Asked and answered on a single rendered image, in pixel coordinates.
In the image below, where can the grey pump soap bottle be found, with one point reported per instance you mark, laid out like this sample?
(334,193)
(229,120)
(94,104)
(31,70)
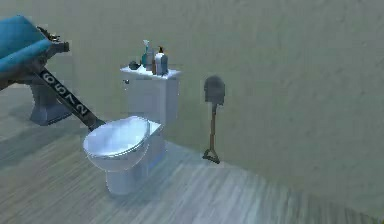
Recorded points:
(162,62)

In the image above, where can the teal spray bottle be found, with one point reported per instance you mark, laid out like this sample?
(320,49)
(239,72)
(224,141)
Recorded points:
(146,56)

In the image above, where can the small dark round object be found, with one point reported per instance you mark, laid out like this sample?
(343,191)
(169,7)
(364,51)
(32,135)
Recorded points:
(134,65)

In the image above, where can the white toilet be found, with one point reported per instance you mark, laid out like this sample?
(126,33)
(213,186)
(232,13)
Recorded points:
(116,140)

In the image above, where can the black bat with white print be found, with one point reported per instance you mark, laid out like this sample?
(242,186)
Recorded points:
(65,95)

